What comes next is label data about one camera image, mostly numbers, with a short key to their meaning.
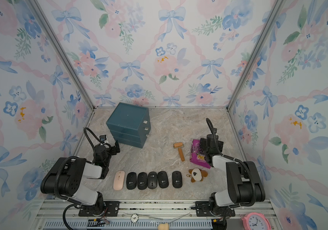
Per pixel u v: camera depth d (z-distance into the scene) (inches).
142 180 32.0
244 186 17.4
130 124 31.8
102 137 31.3
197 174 32.6
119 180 32.1
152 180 32.1
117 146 34.5
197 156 33.9
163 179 32.1
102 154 28.2
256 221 27.1
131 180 31.8
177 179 32.2
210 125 27.7
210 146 28.3
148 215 28.7
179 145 38.4
